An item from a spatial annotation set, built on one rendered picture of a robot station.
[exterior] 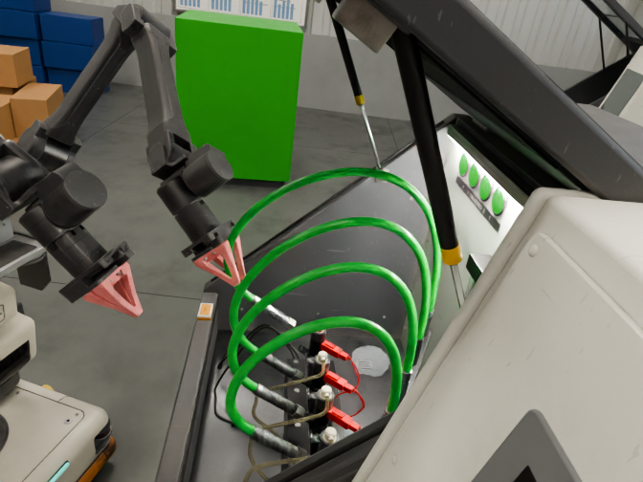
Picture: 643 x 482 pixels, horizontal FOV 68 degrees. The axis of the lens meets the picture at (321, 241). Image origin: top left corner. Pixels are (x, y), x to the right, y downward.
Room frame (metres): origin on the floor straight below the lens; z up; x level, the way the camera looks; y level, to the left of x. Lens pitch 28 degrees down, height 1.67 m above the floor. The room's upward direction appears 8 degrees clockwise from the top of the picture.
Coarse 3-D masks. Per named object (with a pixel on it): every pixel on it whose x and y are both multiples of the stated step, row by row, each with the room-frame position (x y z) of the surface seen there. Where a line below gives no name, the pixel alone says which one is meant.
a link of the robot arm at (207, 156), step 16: (160, 144) 0.77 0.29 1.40; (208, 144) 0.74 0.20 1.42; (160, 160) 0.75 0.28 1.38; (176, 160) 0.75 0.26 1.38; (192, 160) 0.74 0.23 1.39; (208, 160) 0.71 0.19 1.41; (224, 160) 0.75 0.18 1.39; (160, 176) 0.75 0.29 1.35; (192, 176) 0.70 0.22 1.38; (208, 176) 0.70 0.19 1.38; (224, 176) 0.71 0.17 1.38; (208, 192) 0.71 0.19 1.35
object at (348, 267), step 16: (320, 272) 0.54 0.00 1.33; (336, 272) 0.55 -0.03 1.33; (352, 272) 0.55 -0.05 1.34; (368, 272) 0.55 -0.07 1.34; (384, 272) 0.56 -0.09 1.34; (288, 288) 0.54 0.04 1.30; (400, 288) 0.56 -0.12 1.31; (256, 304) 0.54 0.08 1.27; (240, 320) 0.54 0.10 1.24; (416, 320) 0.56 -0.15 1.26; (240, 336) 0.53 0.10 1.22; (416, 336) 0.56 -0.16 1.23; (256, 384) 0.54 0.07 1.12; (272, 400) 0.53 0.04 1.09; (288, 400) 0.55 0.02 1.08; (400, 400) 0.56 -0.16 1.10
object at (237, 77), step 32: (192, 32) 3.79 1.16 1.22; (224, 32) 3.83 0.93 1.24; (256, 32) 3.87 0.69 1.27; (288, 32) 3.91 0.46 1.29; (192, 64) 3.79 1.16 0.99; (224, 64) 3.83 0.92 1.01; (256, 64) 3.87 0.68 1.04; (288, 64) 3.91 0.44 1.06; (192, 96) 3.79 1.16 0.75; (224, 96) 3.83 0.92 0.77; (256, 96) 3.87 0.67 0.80; (288, 96) 3.92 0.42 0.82; (192, 128) 3.79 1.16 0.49; (224, 128) 3.83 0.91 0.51; (256, 128) 3.88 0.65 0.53; (288, 128) 3.92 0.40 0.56; (256, 160) 3.88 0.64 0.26; (288, 160) 3.92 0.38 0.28
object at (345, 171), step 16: (304, 176) 0.71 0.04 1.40; (320, 176) 0.71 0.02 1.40; (336, 176) 0.71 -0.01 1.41; (368, 176) 0.72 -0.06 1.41; (384, 176) 0.72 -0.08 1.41; (272, 192) 0.70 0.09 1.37; (288, 192) 0.70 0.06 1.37; (416, 192) 0.72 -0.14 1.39; (256, 208) 0.70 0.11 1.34; (240, 224) 0.69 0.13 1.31; (432, 224) 0.73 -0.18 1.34; (432, 240) 0.73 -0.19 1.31; (432, 272) 0.74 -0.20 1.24; (432, 288) 0.73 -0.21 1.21; (432, 304) 0.73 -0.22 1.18
